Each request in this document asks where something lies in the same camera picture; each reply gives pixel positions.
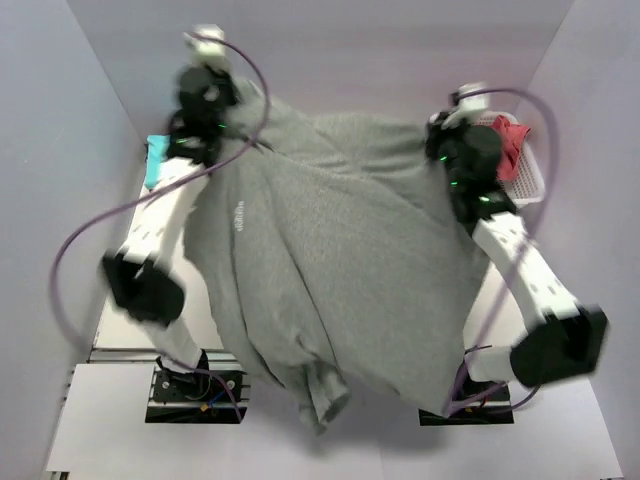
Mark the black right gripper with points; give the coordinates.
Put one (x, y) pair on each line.
(436, 133)

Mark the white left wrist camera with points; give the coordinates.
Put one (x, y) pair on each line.
(205, 49)

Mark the folded teal t-shirt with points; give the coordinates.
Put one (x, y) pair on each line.
(157, 146)

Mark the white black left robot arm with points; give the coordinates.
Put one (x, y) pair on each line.
(139, 274)

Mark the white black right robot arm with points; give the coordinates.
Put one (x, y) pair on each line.
(563, 338)

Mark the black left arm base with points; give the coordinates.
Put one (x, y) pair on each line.
(217, 394)

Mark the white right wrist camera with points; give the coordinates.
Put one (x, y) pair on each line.
(468, 103)

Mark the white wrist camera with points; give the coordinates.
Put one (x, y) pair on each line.
(468, 103)
(205, 49)

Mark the grey t-shirt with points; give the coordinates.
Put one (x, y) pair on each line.
(329, 249)

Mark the crumpled pink t-shirt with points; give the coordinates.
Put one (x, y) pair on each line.
(513, 137)

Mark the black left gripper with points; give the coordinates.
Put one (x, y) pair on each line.
(223, 78)

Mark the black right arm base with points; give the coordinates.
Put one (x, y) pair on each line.
(492, 406)

